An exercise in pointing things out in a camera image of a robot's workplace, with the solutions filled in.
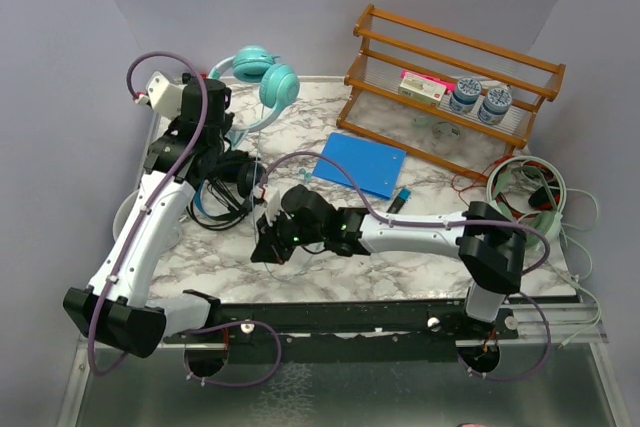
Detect left blue-lid jar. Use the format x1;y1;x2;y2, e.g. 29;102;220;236
449;77;482;114

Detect red black headphones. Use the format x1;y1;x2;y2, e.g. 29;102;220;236
494;160;565;211

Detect white green box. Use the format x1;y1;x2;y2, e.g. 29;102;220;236
397;72;447;108

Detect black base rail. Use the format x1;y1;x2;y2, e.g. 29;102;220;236
165;299;518;364

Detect blue notebook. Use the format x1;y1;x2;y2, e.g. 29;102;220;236
322;132;407;200

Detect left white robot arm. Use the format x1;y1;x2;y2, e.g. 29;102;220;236
63;73;233;358

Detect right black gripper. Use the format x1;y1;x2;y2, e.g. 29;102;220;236
252;208;325;267

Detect green headphones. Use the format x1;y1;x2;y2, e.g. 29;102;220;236
485;155;601;278

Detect black blue marker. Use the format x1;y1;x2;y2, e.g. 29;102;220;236
386;188;411;214

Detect right blue-lid jar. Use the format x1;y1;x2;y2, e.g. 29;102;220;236
477;87;513;125

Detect teal cat-ear headphones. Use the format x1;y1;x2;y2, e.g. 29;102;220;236
207;45;300;148

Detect blue-lid jar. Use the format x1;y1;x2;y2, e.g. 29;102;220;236
477;87;513;125
449;77;482;114

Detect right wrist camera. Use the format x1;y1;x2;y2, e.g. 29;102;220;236
252;184;282;225

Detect tape roll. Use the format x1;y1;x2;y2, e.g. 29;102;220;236
431;121;461;143

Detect white over-ear headphones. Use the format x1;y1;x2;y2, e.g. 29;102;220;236
112;190;183;253

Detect black blue headphones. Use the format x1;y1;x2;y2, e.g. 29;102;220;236
186;149;266;232

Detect wooden shelf rack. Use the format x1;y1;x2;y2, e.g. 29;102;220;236
337;5;566;179

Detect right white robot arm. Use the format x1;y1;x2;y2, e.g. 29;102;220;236
251;185;526;338

